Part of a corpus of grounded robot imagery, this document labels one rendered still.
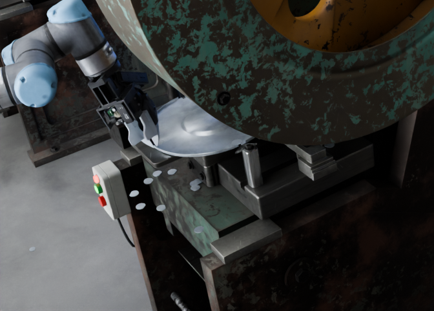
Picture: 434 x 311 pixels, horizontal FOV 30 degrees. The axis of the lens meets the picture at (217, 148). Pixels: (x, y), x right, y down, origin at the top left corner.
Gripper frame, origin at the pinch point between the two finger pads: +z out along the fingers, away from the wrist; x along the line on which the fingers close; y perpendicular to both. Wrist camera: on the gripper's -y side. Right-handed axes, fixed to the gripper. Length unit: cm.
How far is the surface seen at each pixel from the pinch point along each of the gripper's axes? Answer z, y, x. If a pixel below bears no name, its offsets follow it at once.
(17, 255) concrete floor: 48, -51, -105
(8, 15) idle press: -16, -115, -99
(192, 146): 3.8, 1.4, 8.1
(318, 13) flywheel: -18, 14, 50
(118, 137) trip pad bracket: 5.8, -21.3, -22.1
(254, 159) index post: 9.4, 4.5, 21.1
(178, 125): 2.0, -7.5, 2.8
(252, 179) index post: 13.5, 5.2, 18.6
